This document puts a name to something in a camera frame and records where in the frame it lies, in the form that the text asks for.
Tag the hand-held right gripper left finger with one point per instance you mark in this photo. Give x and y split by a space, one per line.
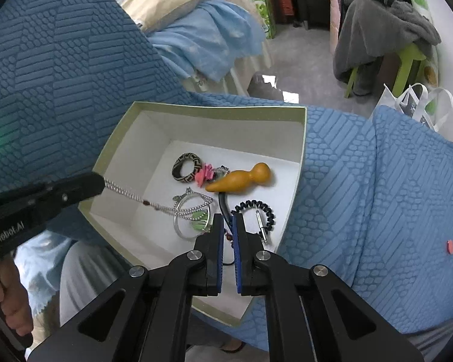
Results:
218 264

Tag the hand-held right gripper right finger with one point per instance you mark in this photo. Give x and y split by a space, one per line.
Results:
238 264

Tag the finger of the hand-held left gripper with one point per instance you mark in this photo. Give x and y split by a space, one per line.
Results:
75 188

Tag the small silver metal clasp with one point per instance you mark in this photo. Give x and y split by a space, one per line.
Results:
261 228

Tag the green round hair clip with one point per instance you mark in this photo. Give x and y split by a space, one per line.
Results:
200 220

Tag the silver bangle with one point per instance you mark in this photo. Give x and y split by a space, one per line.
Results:
178 226

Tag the orange gourd ornament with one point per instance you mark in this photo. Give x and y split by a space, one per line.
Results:
241 181

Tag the green white cardboard box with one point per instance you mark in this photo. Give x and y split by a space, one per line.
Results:
154 151

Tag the black beige patterned bangle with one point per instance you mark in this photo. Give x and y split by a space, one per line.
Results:
181 175

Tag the small pink piece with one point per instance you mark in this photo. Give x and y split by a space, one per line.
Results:
450 247

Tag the person's left hand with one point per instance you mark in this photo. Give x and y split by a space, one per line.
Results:
11 298

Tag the pale blue printed shirt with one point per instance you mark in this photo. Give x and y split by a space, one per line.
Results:
41 267

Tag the dark slipper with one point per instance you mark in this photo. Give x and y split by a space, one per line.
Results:
232 346

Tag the grey trousers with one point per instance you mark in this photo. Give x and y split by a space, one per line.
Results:
87 279

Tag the blue textured sofa cover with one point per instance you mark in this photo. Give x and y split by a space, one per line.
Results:
362 177

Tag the light blue blanket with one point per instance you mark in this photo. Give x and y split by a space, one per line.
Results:
211 34

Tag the pastel pillow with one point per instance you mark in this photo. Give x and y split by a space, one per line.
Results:
166 0

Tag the white tote bag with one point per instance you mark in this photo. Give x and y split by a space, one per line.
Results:
411 101

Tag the green paper bag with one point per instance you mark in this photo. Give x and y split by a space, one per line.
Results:
264 15

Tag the red suitcase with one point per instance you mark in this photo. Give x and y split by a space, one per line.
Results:
283 0

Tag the green stool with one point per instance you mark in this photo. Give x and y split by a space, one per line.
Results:
409 56

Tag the grey blanket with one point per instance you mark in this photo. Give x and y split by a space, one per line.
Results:
370 22

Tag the black suitcase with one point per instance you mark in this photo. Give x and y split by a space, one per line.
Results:
315 0

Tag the white dotted cushion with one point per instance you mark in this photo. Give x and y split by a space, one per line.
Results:
422 0

